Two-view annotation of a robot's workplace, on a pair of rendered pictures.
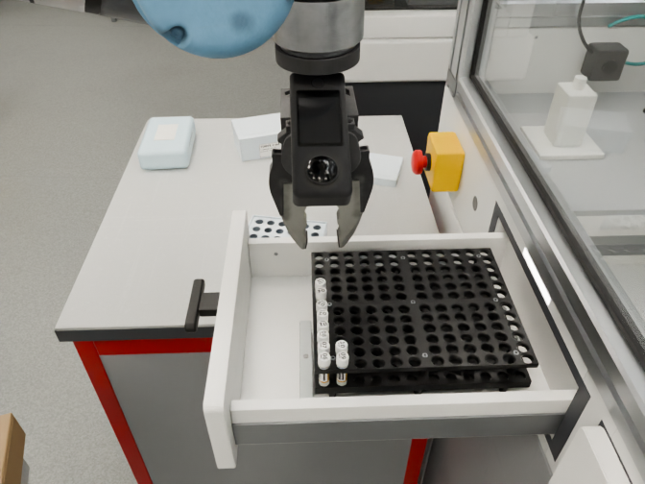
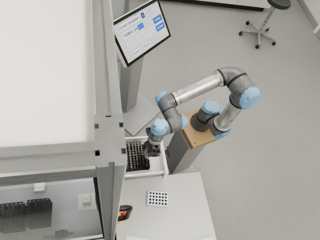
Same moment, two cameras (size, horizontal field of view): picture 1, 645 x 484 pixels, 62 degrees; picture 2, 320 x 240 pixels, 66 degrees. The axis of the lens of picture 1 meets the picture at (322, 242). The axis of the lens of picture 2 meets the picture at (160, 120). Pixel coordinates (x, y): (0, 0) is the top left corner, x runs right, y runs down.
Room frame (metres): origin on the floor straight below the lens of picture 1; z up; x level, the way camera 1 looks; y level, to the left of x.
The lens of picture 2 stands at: (1.01, -0.24, 2.30)
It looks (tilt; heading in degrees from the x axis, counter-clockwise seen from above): 57 degrees down; 157
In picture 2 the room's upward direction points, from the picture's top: 19 degrees clockwise
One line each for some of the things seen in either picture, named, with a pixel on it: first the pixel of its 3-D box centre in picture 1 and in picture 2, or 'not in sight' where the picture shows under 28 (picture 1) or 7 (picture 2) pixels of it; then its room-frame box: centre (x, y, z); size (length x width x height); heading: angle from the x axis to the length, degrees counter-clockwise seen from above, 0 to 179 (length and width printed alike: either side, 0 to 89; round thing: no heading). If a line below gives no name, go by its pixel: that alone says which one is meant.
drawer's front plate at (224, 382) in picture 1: (233, 323); (161, 154); (0.41, 0.10, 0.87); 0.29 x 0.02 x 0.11; 2
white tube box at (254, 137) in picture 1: (266, 135); not in sight; (0.99, 0.12, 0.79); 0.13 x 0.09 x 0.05; 108
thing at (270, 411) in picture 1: (417, 324); (128, 157); (0.42, -0.11, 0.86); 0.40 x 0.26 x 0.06; 92
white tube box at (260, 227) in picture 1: (284, 243); (157, 199); (0.66, 0.06, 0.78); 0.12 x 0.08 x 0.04; 81
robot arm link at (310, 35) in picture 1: (313, 17); (155, 137); (0.45, 0.01, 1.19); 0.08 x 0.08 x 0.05
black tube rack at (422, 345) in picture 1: (410, 321); (129, 157); (0.42, -0.10, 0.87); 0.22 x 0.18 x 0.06; 92
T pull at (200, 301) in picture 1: (205, 303); (166, 152); (0.41, 0.13, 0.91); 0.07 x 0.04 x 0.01; 2
